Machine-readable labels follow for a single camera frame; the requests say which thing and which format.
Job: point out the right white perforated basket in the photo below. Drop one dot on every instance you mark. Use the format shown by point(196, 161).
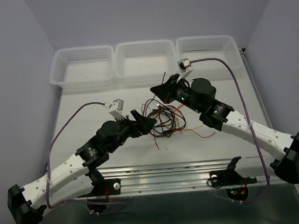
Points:
point(223, 47)

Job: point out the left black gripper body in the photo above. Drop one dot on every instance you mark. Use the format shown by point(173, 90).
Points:
point(127, 129)

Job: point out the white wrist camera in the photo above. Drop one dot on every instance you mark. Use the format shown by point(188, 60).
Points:
point(116, 109)
point(185, 68)

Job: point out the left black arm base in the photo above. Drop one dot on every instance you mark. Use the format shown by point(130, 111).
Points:
point(98, 198)

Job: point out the left white perforated basket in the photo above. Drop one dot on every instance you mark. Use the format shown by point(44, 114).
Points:
point(83, 67)

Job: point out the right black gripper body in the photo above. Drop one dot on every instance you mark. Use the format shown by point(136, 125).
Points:
point(178, 92)

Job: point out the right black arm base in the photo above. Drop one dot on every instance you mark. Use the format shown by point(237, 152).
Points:
point(238, 186)

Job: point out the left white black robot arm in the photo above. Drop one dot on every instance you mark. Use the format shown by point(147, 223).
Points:
point(78, 175)

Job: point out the white perforated basket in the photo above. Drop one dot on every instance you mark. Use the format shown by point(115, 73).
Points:
point(223, 47)
point(83, 67)
point(144, 61)

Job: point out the middle white perforated basket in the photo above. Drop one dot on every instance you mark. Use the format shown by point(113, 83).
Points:
point(144, 61)

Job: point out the aluminium extrusion rail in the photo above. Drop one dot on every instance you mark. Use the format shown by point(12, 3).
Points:
point(163, 178)

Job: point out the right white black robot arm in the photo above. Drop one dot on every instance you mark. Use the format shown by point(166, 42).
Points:
point(200, 97)

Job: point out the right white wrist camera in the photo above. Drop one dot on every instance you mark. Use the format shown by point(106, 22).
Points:
point(185, 68)

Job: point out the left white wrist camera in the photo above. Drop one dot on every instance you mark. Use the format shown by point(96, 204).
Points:
point(116, 109)

